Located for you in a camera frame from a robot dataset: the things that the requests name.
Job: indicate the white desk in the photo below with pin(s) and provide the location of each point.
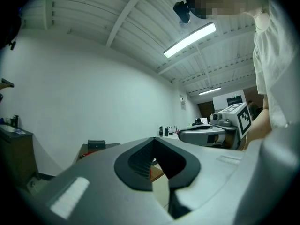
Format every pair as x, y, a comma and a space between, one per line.
172, 137

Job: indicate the person's white shirt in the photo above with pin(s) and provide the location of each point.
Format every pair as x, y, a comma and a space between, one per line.
274, 67

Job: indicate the brown wooden table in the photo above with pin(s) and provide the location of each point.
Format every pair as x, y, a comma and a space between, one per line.
157, 172

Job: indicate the black desktop stand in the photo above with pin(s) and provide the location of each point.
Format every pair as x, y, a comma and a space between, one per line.
15, 121

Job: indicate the long ceiling lamp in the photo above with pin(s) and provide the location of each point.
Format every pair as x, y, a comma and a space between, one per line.
189, 40
209, 91

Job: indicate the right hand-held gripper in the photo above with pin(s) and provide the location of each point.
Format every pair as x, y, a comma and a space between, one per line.
241, 121

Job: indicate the brown door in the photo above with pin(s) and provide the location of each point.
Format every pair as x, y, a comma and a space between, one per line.
206, 110

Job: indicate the white paper sheet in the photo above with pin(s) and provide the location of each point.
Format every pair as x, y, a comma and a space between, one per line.
18, 131

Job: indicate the person's right forearm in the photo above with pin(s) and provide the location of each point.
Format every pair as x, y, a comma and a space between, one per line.
260, 125

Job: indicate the white board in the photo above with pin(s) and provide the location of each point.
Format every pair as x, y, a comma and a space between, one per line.
220, 102

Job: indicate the black box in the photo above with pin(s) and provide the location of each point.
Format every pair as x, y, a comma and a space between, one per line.
96, 144

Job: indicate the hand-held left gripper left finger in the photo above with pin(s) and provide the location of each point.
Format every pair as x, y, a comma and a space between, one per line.
98, 191

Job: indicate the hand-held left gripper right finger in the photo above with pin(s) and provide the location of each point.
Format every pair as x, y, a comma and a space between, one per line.
211, 172

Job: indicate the black head camera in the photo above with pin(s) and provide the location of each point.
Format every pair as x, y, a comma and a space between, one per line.
184, 10

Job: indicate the person's head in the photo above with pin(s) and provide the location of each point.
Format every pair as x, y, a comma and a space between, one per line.
222, 3

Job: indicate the dark wooden cabinet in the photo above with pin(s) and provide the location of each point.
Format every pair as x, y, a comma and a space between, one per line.
16, 158

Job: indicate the black cylindrical lens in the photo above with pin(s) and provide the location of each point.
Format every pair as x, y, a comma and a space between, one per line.
161, 131

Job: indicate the white wall box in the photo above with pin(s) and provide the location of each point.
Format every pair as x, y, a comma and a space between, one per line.
182, 102

